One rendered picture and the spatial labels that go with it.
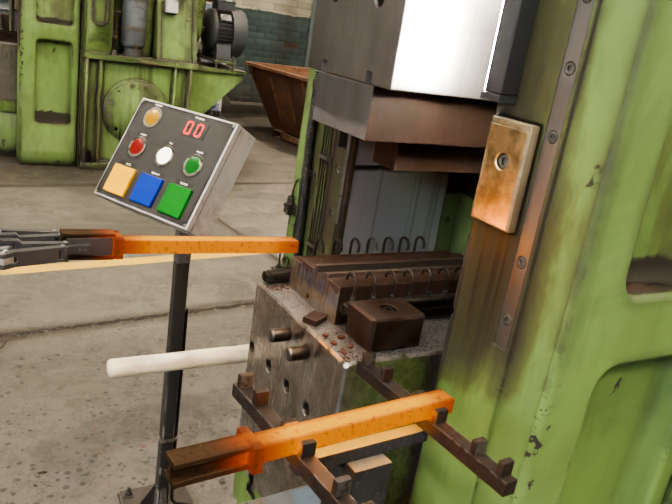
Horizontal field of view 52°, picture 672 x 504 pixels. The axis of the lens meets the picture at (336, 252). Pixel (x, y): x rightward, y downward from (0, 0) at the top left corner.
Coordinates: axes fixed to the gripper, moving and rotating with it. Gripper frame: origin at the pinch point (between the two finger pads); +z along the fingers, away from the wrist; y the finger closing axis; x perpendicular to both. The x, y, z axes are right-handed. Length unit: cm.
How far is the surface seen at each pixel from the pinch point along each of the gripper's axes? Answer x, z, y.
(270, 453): -8, 10, 49
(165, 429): -78, 34, -56
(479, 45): 39, 61, 13
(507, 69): 36, 55, 27
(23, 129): -79, 48, -490
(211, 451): -6.6, 3.4, 49.1
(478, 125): 24, 70, 8
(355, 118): 23, 44, 3
